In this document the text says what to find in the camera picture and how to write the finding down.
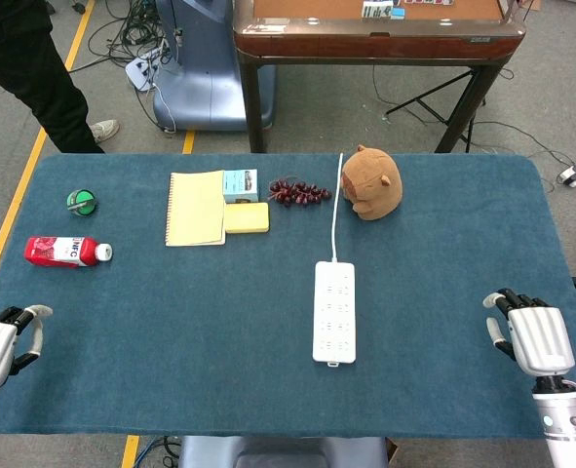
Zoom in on yellow sponge block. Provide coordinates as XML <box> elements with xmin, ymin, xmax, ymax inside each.
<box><xmin>223</xmin><ymin>202</ymin><xmax>271</xmax><ymax>235</ymax></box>

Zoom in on blue grey robot torso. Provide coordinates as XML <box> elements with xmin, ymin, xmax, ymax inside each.
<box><xmin>177</xmin><ymin>435</ymin><xmax>390</xmax><ymax>468</ymax></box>

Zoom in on red juice bottle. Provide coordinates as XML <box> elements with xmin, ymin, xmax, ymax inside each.
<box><xmin>23</xmin><ymin>236</ymin><xmax>114</xmax><ymax>268</ymax></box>

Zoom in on brown mahjong table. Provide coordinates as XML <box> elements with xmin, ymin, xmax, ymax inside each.
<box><xmin>232</xmin><ymin>0</ymin><xmax>527</xmax><ymax>155</ymax></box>

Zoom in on brown plush toy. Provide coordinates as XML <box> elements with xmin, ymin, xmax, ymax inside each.
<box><xmin>340</xmin><ymin>144</ymin><xmax>404</xmax><ymax>222</ymax></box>

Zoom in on white floor power strip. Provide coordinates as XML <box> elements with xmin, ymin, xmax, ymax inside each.
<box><xmin>124</xmin><ymin>46</ymin><xmax>168</xmax><ymax>94</ymax></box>

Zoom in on person black trouser leg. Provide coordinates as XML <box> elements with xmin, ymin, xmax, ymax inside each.
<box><xmin>0</xmin><ymin>0</ymin><xmax>106</xmax><ymax>155</ymax></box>

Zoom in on blue table cloth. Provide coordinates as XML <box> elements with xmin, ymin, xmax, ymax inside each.
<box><xmin>0</xmin><ymin>152</ymin><xmax>576</xmax><ymax>440</ymax></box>

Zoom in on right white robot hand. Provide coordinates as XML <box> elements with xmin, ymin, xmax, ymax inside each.
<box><xmin>481</xmin><ymin>288</ymin><xmax>576</xmax><ymax>377</ymax></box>

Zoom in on white sneaker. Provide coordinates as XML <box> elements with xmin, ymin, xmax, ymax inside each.
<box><xmin>88</xmin><ymin>119</ymin><xmax>121</xmax><ymax>144</ymax></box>

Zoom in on thin white cable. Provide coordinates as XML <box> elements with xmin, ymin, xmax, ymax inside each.
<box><xmin>330</xmin><ymin>152</ymin><xmax>345</xmax><ymax>263</ymax></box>

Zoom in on light blue small box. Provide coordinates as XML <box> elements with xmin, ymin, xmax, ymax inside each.
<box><xmin>222</xmin><ymin>168</ymin><xmax>260</xmax><ymax>205</ymax></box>

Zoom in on tangled black floor cables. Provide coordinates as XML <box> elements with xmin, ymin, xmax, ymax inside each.
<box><xmin>67</xmin><ymin>0</ymin><xmax>181</xmax><ymax>74</ymax></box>

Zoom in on dark red grape bunch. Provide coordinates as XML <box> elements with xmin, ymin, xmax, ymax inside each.
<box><xmin>267</xmin><ymin>178</ymin><xmax>333</xmax><ymax>208</ymax></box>

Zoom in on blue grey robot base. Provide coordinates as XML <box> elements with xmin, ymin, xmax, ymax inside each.
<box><xmin>151</xmin><ymin>0</ymin><xmax>278</xmax><ymax>133</ymax></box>

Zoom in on green round tape dispenser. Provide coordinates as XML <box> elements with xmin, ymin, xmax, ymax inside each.
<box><xmin>65</xmin><ymin>188</ymin><xmax>98</xmax><ymax>217</ymax></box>

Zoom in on black tripod stand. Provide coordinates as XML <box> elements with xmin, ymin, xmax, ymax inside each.
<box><xmin>383</xmin><ymin>67</ymin><xmax>487</xmax><ymax>147</ymax></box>

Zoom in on yellow spiral notebook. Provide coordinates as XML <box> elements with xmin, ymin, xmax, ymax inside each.
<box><xmin>164</xmin><ymin>170</ymin><xmax>227</xmax><ymax>248</ymax></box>

